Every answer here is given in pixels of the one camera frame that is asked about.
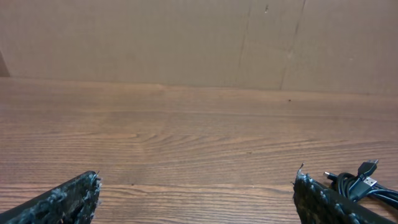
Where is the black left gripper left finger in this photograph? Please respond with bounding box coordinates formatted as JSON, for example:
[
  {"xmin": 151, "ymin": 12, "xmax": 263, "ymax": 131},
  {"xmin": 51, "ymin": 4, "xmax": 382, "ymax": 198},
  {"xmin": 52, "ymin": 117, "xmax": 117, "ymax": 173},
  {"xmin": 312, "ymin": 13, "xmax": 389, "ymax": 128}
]
[{"xmin": 1, "ymin": 170, "xmax": 102, "ymax": 224}]

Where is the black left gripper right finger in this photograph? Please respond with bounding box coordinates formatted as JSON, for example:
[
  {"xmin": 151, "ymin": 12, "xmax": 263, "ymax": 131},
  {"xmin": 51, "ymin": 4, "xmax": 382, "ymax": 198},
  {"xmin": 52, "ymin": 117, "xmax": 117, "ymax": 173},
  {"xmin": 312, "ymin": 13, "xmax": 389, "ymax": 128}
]
[{"xmin": 293, "ymin": 163, "xmax": 395, "ymax": 224}]

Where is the black USB cable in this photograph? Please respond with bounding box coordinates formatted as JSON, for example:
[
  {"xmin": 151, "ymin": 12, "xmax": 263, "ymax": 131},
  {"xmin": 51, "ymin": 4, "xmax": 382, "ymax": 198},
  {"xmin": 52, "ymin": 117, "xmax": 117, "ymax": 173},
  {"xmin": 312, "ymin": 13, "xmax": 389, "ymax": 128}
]
[{"xmin": 322, "ymin": 159, "xmax": 398, "ymax": 210}]

